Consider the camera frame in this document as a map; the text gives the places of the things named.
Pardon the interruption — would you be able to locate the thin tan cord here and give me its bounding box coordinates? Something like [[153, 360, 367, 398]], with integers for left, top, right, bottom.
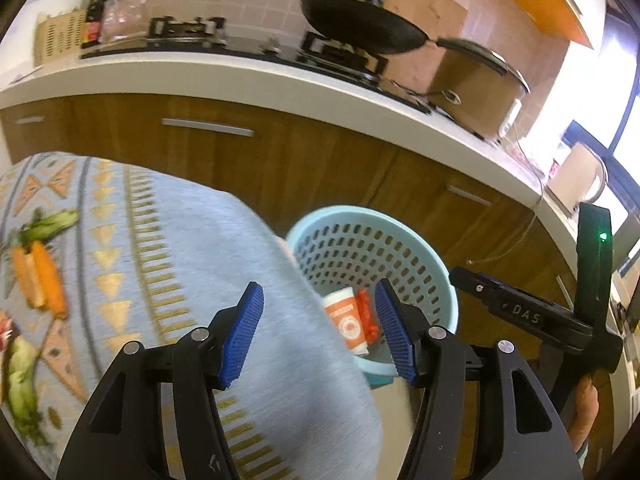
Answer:
[[467, 160, 546, 266]]

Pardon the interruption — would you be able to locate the brown rice cooker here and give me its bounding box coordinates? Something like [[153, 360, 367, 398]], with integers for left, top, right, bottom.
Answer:
[[430, 37, 531, 138]]

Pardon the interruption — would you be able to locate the red plastic bag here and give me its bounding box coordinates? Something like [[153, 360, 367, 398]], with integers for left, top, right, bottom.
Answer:
[[356, 288, 382, 345]]

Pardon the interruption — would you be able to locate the cream electric kettle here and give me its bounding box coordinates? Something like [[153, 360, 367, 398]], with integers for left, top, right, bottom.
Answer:
[[547, 142, 608, 213]]

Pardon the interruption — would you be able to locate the black gas stove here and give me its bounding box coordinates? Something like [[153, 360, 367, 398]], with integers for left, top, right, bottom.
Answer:
[[80, 16, 433, 113]]

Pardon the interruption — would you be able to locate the orange carrot piece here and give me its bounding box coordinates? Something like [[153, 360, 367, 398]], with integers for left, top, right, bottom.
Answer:
[[11, 245, 48, 309], [30, 241, 68, 318]]

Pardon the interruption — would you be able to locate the beige utensil basket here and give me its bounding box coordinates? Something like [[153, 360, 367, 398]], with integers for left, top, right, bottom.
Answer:
[[34, 10, 88, 67]]

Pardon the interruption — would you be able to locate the pale green cabbage leaf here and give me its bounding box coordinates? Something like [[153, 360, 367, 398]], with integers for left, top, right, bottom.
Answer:
[[2, 335, 51, 446]]

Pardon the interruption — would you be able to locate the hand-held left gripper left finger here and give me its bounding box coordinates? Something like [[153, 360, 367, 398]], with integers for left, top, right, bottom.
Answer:
[[56, 281, 266, 480]]

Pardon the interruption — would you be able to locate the black wok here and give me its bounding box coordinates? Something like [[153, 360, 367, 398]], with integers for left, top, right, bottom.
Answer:
[[299, 0, 508, 76]]

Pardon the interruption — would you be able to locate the light blue perforated basket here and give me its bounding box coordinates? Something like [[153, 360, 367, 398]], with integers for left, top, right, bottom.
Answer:
[[285, 205, 460, 378]]

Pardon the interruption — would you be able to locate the clear plastic bag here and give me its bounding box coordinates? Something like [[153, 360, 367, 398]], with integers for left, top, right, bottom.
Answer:
[[100, 0, 148, 43]]

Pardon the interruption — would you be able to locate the dark sauce bottle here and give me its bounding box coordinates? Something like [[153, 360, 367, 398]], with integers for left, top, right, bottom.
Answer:
[[82, 0, 108, 50]]

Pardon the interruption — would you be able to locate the person's right hand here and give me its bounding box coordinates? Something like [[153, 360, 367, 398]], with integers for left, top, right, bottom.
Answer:
[[567, 375, 601, 456]]

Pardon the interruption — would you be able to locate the dark green vegetable leaf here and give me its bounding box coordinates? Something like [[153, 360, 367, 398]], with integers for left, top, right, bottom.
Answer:
[[17, 210, 81, 243]]

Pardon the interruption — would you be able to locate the orange paper cup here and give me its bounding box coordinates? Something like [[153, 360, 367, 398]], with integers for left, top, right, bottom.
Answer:
[[321, 287, 371, 357]]

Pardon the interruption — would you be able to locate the blue patterned tablecloth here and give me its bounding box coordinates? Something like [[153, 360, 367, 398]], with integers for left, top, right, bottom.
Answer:
[[0, 152, 383, 480]]

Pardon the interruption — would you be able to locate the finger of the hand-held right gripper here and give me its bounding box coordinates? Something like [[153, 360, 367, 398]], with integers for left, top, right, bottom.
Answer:
[[449, 266, 506, 311]]

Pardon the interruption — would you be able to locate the dark framed window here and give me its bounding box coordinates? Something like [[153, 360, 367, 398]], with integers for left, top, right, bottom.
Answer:
[[565, 0, 640, 271]]

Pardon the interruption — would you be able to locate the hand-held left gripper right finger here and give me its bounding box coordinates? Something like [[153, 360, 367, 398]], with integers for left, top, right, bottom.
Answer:
[[374, 279, 586, 480]]

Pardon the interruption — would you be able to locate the wooden kitchen base cabinet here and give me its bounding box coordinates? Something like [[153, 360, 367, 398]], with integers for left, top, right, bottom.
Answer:
[[0, 92, 616, 461]]

